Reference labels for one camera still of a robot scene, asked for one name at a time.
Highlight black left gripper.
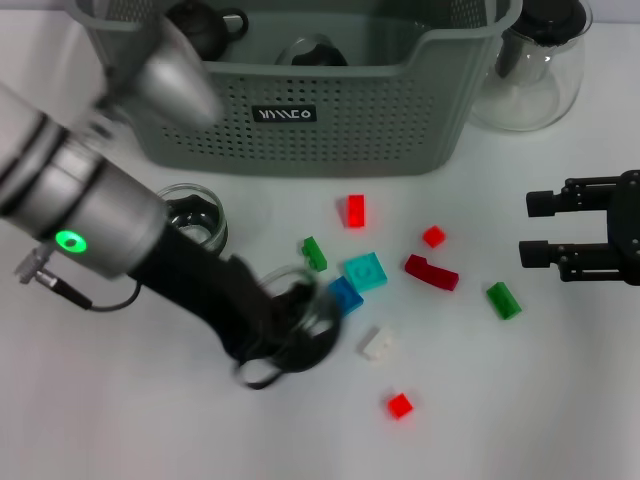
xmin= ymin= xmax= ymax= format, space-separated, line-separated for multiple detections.
xmin=139 ymin=224 xmax=281 ymax=359

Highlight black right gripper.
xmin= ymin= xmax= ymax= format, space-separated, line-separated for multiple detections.
xmin=518 ymin=170 xmax=640 ymax=286

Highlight glass teacup with black holder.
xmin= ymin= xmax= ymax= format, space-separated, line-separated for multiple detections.
xmin=157 ymin=183 xmax=229 ymax=256
xmin=232 ymin=267 xmax=347 ymax=392
xmin=273 ymin=32 xmax=350 ymax=67

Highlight grey-green perforated storage bin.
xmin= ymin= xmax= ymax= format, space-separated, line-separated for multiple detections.
xmin=74 ymin=0 xmax=524 ymax=179

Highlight green oblong brick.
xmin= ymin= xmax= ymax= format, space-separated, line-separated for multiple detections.
xmin=487 ymin=282 xmax=523 ymax=321
xmin=302 ymin=235 xmax=329 ymax=272

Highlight dark red curved brick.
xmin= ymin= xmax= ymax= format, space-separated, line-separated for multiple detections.
xmin=404 ymin=253 xmax=460 ymax=292

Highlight glass teapot with black lid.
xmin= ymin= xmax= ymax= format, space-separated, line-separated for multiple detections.
xmin=469 ymin=0 xmax=594 ymax=132

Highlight blue square plate brick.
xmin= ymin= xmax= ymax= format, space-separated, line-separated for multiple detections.
xmin=327 ymin=276 xmax=365 ymax=317

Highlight cyan square plate brick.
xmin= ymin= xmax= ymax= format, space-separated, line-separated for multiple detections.
xmin=343 ymin=252 xmax=390 ymax=294

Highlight bright red oblong brick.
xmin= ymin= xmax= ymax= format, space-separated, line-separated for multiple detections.
xmin=344 ymin=194 xmax=368 ymax=230

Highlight white oblong brick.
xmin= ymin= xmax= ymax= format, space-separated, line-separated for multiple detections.
xmin=357 ymin=325 xmax=399 ymax=361

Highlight silver metal connector plug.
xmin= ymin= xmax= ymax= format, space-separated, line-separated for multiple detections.
xmin=13 ymin=246 xmax=57 ymax=287

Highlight black ceramic teapot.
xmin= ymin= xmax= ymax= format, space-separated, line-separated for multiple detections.
xmin=167 ymin=0 xmax=250 ymax=59

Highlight thin black cable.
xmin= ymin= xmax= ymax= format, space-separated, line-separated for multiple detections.
xmin=39 ymin=267 xmax=142 ymax=312

